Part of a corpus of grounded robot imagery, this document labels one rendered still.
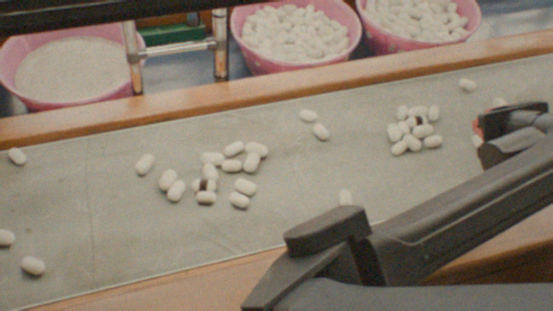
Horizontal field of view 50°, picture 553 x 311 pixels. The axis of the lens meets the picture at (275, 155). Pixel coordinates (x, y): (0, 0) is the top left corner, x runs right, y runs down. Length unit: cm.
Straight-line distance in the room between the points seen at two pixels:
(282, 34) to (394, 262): 82
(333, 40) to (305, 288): 89
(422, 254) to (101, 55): 86
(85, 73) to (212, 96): 26
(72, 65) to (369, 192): 61
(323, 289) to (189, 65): 91
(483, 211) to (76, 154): 68
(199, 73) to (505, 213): 81
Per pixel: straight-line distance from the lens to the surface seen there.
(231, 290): 81
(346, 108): 109
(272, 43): 123
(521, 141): 73
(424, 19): 137
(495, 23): 154
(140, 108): 104
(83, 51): 123
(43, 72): 121
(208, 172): 94
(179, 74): 125
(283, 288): 41
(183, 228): 90
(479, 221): 55
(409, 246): 50
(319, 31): 128
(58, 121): 105
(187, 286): 81
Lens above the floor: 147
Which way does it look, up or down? 47 degrees down
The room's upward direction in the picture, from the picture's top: 5 degrees clockwise
